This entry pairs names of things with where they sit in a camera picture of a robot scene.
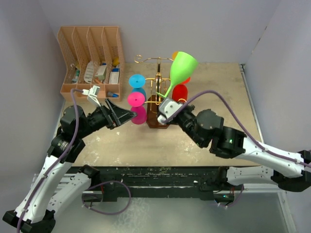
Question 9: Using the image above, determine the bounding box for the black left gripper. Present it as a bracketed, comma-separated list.
[77, 97, 137, 138]

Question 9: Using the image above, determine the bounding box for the pink wine glass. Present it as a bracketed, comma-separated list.
[127, 92, 147, 125]

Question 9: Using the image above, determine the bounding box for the green wine glass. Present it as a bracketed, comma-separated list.
[156, 51, 199, 98]

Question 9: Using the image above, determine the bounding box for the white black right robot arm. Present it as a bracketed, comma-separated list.
[170, 106, 311, 192]

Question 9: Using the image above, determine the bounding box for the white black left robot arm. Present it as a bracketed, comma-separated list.
[3, 99, 137, 233]

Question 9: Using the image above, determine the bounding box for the red wine glass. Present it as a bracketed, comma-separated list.
[172, 77, 191, 102]

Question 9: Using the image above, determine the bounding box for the gold black wine glass rack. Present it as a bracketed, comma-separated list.
[134, 54, 173, 129]

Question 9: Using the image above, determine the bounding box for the blue wine glass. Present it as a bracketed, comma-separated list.
[129, 74, 146, 97]

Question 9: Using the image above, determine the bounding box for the yellow wine glass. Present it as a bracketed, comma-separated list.
[172, 51, 178, 61]

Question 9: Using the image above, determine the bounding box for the grey blue cylinder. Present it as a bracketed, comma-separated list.
[107, 91, 119, 98]

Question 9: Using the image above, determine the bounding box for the white blue box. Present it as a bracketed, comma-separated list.
[108, 68, 121, 84]

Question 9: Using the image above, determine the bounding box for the white medicine box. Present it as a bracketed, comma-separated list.
[95, 65, 107, 82]

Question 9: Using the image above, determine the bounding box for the yellow small object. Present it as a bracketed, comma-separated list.
[112, 57, 120, 67]

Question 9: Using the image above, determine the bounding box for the peach plastic file organizer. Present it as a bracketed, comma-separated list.
[57, 26, 125, 101]

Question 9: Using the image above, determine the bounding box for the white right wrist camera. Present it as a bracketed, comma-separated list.
[157, 98, 183, 125]

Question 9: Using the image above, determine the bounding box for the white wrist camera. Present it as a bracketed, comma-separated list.
[157, 98, 183, 125]
[82, 85, 101, 107]

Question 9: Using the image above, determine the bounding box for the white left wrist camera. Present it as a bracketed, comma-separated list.
[82, 85, 101, 107]

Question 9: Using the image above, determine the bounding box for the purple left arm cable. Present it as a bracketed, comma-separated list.
[17, 88, 85, 233]

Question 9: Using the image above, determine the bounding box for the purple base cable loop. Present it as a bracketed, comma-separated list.
[81, 181, 132, 216]

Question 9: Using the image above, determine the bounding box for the aluminium table frame rail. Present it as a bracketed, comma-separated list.
[47, 165, 278, 204]

